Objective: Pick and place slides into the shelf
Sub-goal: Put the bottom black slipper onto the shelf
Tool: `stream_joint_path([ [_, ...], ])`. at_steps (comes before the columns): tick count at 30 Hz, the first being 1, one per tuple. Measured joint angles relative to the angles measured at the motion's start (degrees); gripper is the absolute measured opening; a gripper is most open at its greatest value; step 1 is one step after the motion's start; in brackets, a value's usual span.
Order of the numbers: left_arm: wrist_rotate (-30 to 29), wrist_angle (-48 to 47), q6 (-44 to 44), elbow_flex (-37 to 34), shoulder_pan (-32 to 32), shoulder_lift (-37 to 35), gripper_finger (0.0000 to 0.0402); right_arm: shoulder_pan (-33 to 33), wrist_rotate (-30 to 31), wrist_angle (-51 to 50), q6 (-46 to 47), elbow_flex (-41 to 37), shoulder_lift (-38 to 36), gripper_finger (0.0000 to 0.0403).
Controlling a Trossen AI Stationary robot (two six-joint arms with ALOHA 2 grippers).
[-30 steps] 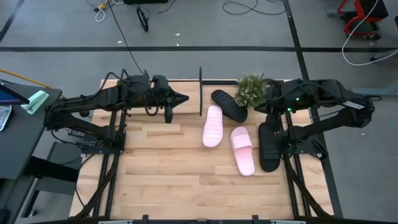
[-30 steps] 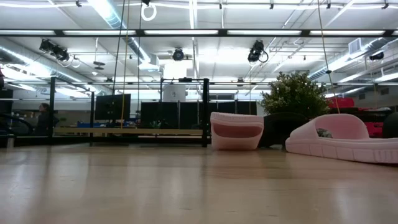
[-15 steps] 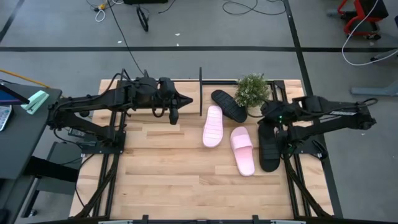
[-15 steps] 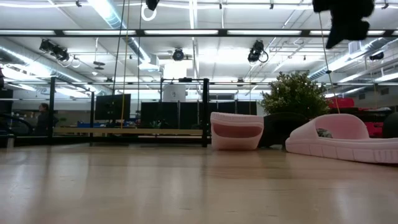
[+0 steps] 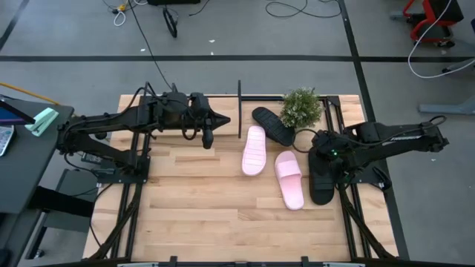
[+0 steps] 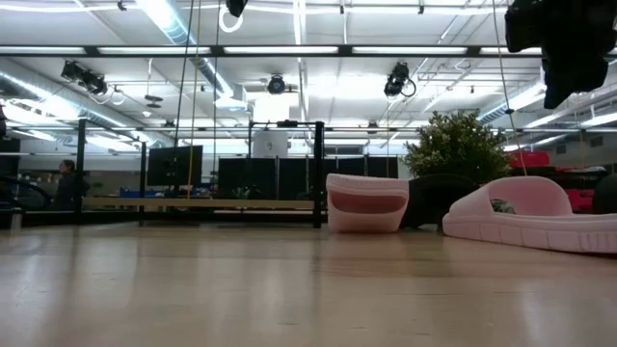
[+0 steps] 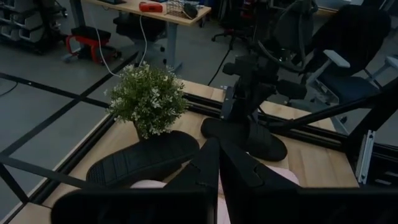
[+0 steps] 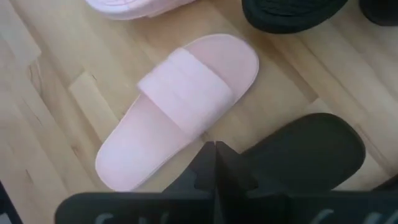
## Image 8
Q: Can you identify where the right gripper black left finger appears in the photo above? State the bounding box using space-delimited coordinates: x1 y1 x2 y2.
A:
161 141 217 195

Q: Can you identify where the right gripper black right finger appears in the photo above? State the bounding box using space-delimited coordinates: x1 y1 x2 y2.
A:
216 141 259 200

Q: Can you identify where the pink foam slide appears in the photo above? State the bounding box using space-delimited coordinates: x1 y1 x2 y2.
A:
95 33 260 192
84 0 197 21

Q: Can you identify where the black foam slide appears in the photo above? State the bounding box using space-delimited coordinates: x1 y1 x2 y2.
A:
241 0 349 34
241 112 366 194

